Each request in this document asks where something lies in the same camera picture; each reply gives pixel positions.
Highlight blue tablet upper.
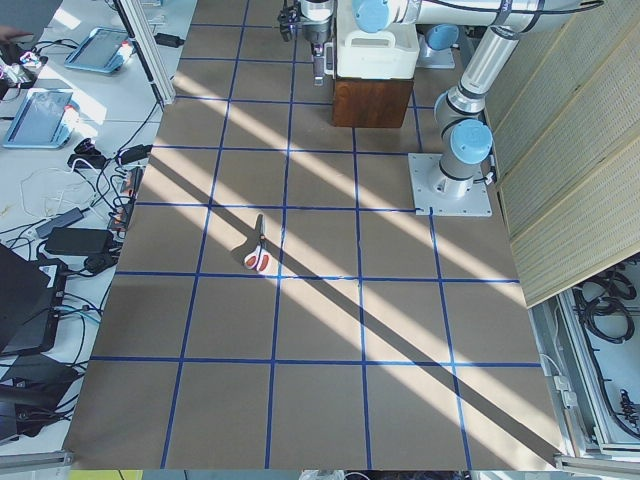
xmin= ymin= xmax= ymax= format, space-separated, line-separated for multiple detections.
xmin=64 ymin=27 xmax=134 ymax=74

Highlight black power strip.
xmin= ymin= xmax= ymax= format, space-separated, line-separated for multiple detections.
xmin=108 ymin=167 xmax=144 ymax=233

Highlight blue tablet lower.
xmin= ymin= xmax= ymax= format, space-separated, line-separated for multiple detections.
xmin=2 ymin=88 xmax=79 ymax=149

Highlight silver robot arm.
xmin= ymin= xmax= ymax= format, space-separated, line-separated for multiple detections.
xmin=352 ymin=0 xmax=604 ymax=199

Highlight beige pegboard panel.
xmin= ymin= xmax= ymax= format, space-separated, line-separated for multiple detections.
xmin=487 ymin=1 xmax=639 ymax=306

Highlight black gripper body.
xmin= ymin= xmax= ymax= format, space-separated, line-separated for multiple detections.
xmin=301 ymin=0 xmax=334 ymax=45

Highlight black laptop computer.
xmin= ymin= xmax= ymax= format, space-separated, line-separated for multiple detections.
xmin=1 ymin=246 xmax=68 ymax=357

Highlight orange handled scissors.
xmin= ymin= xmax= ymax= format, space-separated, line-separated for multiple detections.
xmin=244 ymin=214 xmax=272 ymax=274

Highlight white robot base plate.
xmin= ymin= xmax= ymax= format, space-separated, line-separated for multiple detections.
xmin=408 ymin=153 xmax=492 ymax=217

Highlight aluminium frame post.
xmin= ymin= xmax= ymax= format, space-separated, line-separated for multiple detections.
xmin=113 ymin=0 xmax=175 ymax=108

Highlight white plastic tray box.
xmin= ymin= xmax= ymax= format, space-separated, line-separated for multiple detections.
xmin=336 ymin=1 xmax=419 ymax=80

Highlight blue tablet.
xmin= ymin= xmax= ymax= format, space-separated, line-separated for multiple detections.
xmin=64 ymin=27 xmax=134 ymax=74
xmin=2 ymin=88 xmax=79 ymax=149

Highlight black power adapter brick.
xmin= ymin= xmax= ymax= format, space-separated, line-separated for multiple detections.
xmin=44 ymin=227 xmax=113 ymax=256

